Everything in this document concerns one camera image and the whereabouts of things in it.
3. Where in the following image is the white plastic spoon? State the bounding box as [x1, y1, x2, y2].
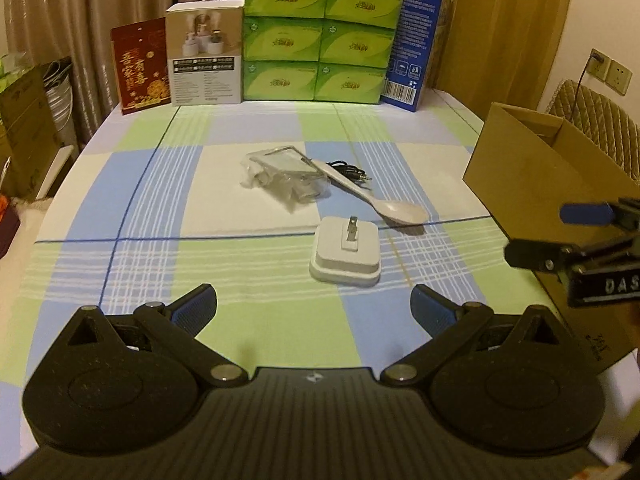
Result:
[310, 158, 432, 227]

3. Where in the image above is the white power adapter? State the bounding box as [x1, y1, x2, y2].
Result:
[309, 216, 381, 287]

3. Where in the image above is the black cable bundle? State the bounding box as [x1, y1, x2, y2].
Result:
[325, 159, 374, 184]

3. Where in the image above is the clear bag with parts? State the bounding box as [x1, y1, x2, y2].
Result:
[242, 145, 330, 212]

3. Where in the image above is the quilted chair cover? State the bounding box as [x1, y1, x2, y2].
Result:
[547, 79, 639, 183]

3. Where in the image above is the brown cardboard box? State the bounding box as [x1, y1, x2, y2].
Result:
[463, 103, 639, 372]

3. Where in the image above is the red greeting card box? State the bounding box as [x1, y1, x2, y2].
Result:
[111, 18, 170, 115]

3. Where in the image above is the blue milk carton box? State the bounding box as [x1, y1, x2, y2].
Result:
[381, 0, 452, 112]

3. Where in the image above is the white product box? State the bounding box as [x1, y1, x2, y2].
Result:
[165, 0, 244, 106]

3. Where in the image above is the green tissue pack stack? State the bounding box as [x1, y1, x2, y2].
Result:
[243, 0, 404, 104]

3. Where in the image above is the wall socket pair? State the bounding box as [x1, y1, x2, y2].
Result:
[587, 49, 632, 96]

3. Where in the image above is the black charger cable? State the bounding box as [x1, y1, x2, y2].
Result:
[569, 54, 606, 122]

